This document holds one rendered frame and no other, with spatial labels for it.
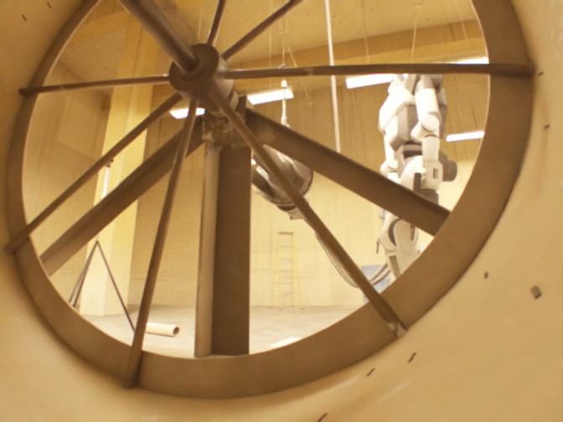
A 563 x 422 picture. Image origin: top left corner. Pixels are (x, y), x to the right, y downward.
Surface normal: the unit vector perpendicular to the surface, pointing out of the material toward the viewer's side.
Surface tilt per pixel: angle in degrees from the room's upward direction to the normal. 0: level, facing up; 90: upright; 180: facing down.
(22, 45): 111
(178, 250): 90
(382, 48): 90
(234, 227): 90
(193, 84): 90
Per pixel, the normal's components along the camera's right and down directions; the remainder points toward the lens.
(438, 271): -0.27, -0.26
